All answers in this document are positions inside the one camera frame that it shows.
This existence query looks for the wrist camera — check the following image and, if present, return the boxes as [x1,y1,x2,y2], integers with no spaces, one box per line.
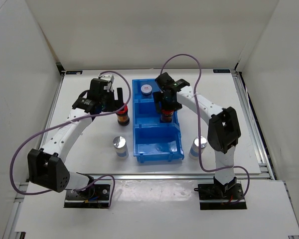
[98,74,115,92]
[155,72,174,89]

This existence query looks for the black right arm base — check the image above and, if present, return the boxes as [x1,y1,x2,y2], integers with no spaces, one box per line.
[194,183,247,211]

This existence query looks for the red-lid chili sauce jar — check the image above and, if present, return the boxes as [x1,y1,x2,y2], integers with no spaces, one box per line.
[116,106,130,126]

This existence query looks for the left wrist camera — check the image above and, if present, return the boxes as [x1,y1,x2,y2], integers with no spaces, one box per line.
[98,74,115,92]

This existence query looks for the white-lid dark sauce jar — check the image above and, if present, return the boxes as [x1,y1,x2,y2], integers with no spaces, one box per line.
[141,84,152,98]

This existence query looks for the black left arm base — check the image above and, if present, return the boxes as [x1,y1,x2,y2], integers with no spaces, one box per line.
[63,180,113,209]

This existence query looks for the aluminium table edge rail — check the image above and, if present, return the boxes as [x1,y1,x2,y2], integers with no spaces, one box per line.
[89,173,270,180]

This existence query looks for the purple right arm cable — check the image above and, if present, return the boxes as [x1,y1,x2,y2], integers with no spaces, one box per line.
[160,54,250,204]

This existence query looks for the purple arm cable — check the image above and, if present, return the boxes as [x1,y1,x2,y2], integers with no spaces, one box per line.
[9,71,132,209]
[160,54,250,204]

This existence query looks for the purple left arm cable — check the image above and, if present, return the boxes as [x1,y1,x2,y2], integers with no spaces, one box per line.
[9,71,132,209]

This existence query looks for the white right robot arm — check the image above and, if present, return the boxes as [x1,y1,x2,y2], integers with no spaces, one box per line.
[153,83,241,199]

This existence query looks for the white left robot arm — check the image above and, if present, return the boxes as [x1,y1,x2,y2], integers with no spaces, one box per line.
[27,74,124,199]

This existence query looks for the blue three-compartment plastic bin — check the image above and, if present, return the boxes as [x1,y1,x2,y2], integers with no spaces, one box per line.
[132,79,184,163]

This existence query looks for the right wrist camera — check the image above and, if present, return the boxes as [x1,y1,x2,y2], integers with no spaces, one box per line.
[155,72,174,89]

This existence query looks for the blue-label white seasoning bottle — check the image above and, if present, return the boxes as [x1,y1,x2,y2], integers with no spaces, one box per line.
[113,136,129,159]

